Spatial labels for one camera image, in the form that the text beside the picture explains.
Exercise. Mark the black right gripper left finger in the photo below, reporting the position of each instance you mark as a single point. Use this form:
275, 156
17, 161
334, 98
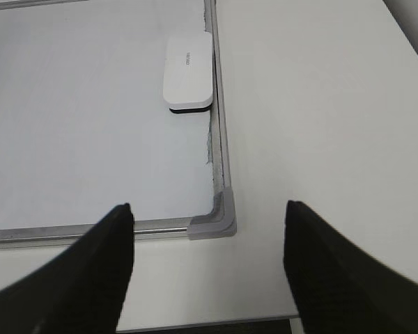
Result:
82, 290

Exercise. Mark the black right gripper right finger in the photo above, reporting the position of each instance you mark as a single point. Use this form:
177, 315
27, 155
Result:
339, 288

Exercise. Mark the white board eraser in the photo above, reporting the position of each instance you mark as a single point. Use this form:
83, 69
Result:
188, 72

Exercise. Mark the whiteboard with aluminium frame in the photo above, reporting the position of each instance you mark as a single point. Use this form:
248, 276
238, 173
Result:
84, 126

